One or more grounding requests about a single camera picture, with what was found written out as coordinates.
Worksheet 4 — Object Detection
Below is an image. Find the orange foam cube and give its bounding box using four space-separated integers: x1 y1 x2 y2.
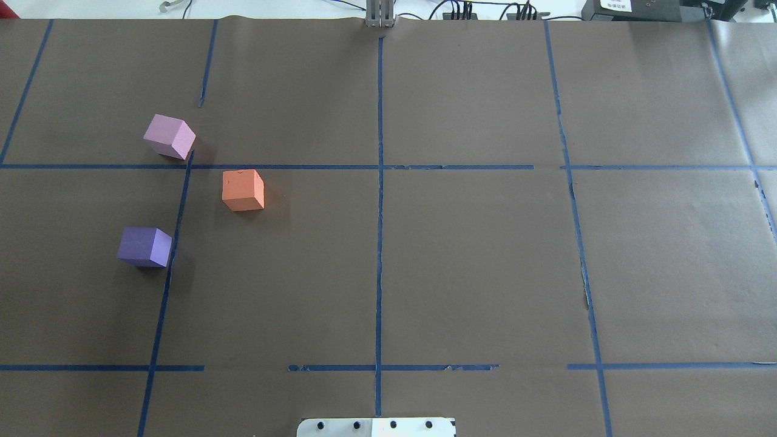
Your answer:
222 169 265 211

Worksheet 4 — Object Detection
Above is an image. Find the black power strip left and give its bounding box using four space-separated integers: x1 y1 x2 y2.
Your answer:
443 11 478 21

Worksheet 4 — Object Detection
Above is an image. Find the black power strip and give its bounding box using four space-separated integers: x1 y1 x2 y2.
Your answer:
443 11 478 21
504 12 550 21

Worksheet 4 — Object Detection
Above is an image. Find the pink foam cube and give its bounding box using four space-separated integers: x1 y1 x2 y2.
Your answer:
143 114 196 160

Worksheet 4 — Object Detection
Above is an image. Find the black power strip right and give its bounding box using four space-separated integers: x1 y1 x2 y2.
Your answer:
504 12 550 21

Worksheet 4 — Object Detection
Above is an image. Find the purple foam cube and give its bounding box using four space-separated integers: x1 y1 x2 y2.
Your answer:
117 227 172 268

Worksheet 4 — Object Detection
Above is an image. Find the black box with label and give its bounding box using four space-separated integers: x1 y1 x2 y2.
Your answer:
580 1 705 22

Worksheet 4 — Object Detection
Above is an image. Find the grey metal mounting post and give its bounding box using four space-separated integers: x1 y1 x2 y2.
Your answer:
365 0 396 29

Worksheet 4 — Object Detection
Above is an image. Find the white metal base plate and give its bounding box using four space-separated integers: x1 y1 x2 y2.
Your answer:
296 417 457 436

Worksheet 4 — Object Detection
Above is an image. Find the grey cable connector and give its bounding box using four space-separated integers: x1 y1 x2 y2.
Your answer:
158 0 183 13

